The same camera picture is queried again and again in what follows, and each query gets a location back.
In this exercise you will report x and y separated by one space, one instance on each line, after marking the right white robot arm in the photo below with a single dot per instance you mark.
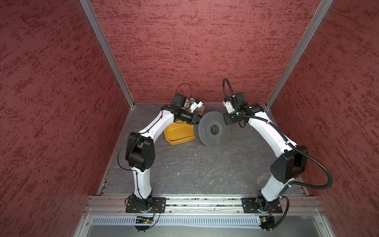
289 163

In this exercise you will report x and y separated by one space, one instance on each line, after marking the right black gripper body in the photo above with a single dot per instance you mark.
232 117

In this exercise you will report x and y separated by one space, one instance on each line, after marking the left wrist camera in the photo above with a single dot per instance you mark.
179 101

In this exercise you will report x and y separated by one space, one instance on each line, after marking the right aluminium corner post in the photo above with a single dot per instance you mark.
298 52

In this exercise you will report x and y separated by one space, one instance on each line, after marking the left aluminium corner post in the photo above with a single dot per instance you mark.
90 13

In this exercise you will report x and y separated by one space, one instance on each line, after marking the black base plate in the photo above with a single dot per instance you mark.
251 205
154 205

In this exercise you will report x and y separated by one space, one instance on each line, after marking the dark grey cable spool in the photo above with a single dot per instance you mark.
212 130

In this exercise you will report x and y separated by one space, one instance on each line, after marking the yellow plastic tray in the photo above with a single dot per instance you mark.
179 133

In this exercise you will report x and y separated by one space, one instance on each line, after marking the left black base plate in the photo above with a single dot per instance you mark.
154 205

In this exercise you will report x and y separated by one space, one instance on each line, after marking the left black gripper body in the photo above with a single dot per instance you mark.
194 116

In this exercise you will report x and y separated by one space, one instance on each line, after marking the aluminium corner post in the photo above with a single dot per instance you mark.
90 13
298 52

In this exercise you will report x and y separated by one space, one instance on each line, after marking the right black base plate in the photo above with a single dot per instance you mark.
251 205

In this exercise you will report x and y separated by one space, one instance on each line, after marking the aluminium mounting rail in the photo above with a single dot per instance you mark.
203 205

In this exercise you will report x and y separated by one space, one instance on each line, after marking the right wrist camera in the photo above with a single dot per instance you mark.
235 103

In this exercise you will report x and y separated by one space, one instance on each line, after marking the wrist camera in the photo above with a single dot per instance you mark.
235 103
179 101

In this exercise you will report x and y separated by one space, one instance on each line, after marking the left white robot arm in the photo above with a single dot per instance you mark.
140 147

